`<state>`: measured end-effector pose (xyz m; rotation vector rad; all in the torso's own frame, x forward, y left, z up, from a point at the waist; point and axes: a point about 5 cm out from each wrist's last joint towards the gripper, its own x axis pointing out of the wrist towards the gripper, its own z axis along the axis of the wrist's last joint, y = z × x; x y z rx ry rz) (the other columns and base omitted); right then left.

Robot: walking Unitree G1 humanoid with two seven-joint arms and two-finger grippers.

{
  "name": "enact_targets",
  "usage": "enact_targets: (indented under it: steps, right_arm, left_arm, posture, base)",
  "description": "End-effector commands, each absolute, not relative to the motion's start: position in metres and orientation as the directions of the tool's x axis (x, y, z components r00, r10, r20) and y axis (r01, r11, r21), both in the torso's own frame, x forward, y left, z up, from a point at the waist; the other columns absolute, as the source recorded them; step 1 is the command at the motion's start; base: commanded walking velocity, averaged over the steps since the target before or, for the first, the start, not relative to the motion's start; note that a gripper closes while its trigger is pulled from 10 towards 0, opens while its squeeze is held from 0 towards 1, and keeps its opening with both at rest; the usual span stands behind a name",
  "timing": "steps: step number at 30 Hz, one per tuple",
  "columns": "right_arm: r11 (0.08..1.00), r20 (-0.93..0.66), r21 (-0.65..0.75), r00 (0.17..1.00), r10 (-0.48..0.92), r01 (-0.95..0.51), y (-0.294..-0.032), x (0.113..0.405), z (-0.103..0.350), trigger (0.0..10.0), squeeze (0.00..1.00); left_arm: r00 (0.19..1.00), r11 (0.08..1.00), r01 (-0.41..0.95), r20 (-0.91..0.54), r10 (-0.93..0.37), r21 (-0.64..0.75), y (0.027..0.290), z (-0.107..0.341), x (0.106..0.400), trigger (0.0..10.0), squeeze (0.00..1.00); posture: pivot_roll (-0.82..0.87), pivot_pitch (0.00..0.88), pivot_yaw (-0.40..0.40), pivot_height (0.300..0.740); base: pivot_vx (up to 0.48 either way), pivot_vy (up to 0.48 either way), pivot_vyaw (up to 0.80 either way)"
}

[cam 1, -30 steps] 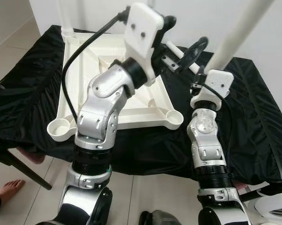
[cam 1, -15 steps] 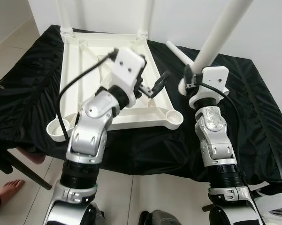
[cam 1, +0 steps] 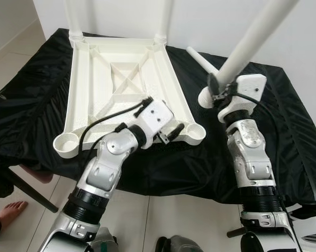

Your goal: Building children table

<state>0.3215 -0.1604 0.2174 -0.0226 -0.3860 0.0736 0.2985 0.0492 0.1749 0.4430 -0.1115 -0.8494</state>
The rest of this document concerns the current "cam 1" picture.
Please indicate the black table cloth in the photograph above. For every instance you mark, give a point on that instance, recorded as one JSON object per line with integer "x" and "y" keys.
{"x": 21, "y": 115}

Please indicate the bare person foot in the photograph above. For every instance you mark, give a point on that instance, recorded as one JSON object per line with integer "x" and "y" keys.
{"x": 10, "y": 212}

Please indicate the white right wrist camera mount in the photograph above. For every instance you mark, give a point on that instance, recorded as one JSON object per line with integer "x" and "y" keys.
{"x": 250, "y": 85}

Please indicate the grey robot leg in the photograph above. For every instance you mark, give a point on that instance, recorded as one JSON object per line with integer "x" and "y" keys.
{"x": 180, "y": 245}
{"x": 105, "y": 241}

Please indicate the grey robot left leg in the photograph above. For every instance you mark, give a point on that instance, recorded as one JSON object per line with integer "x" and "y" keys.
{"x": 105, "y": 241}

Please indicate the grey robot right leg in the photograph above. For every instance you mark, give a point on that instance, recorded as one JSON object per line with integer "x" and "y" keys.
{"x": 180, "y": 245}

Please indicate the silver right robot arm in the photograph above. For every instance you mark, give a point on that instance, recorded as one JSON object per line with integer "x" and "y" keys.
{"x": 250, "y": 157}

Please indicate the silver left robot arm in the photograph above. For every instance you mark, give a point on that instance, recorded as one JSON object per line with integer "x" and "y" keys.
{"x": 102, "y": 173}

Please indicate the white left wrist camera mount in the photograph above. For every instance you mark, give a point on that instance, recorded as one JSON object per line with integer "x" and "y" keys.
{"x": 155, "y": 115}

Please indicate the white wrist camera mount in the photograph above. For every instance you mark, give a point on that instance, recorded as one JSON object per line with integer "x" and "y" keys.
{"x": 155, "y": 115}
{"x": 250, "y": 85}

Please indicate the white plastic children table top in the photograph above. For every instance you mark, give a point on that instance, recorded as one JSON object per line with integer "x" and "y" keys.
{"x": 89, "y": 84}

